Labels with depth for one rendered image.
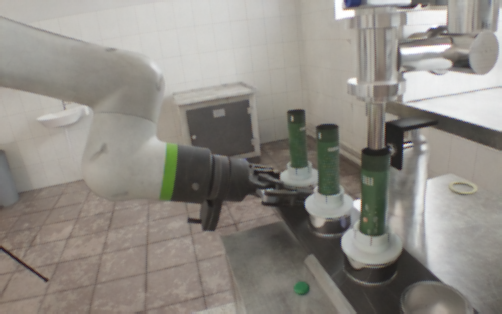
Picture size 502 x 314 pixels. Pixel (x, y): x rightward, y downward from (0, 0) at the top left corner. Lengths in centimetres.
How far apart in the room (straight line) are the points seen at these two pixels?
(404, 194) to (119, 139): 44
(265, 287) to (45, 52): 42
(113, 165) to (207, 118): 273
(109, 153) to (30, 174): 386
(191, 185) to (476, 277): 40
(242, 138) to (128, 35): 167
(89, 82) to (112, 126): 7
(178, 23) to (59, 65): 332
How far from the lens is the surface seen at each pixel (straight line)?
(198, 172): 49
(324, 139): 44
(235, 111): 321
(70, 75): 49
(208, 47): 380
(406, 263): 46
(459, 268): 49
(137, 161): 48
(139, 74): 50
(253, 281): 44
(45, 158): 419
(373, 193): 36
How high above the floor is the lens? 132
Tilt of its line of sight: 21 degrees down
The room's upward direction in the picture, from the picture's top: 7 degrees counter-clockwise
